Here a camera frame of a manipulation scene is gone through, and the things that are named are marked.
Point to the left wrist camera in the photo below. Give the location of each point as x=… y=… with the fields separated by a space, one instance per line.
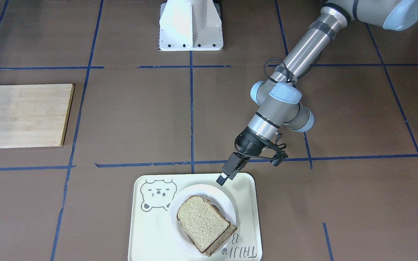
x=280 y=154

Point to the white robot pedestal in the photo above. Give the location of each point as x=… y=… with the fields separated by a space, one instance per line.
x=190 y=25

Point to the cream bear tray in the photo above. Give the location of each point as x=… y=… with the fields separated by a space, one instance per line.
x=150 y=238

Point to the wooden cutting board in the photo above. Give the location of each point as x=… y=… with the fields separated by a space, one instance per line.
x=34 y=115

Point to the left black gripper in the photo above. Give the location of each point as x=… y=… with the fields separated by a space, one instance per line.
x=248 y=143

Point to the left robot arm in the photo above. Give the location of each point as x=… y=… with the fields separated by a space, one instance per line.
x=279 y=100

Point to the bread slice on plate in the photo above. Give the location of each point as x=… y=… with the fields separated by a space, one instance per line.
x=215 y=228

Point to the white round plate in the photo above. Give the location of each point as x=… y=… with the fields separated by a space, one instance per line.
x=217 y=198

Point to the bread slice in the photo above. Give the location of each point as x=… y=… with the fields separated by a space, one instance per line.
x=215 y=228
x=189 y=216

